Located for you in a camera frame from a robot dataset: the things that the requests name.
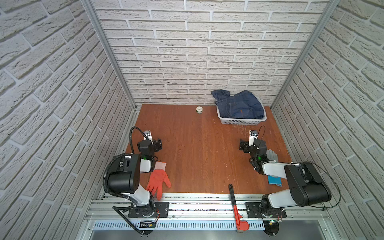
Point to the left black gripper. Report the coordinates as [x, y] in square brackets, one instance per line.
[157, 144]

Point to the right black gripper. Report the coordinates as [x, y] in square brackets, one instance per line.
[245, 146]

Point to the blue denim trousers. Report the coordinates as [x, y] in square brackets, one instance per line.
[243, 105]

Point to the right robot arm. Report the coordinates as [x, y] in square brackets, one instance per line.
[306, 186]

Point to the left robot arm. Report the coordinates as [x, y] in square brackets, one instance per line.
[122, 177]

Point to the grey blue work glove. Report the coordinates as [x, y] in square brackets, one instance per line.
[274, 172]

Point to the red work glove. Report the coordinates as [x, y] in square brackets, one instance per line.
[157, 178]

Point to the white plastic basket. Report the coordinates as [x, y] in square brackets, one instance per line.
[248, 122]

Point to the white tape roll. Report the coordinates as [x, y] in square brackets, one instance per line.
[199, 110]

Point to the red pipe wrench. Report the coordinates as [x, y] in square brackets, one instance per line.
[240, 224]

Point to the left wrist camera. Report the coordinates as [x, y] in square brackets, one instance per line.
[148, 135]

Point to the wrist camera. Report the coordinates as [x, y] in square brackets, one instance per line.
[148, 135]
[253, 135]

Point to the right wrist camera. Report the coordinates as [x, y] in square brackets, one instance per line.
[253, 135]

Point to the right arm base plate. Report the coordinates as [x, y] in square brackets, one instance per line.
[255, 209]

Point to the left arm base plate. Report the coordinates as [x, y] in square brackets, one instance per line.
[152, 210]

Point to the aluminium rail frame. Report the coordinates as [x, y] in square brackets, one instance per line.
[194, 212]

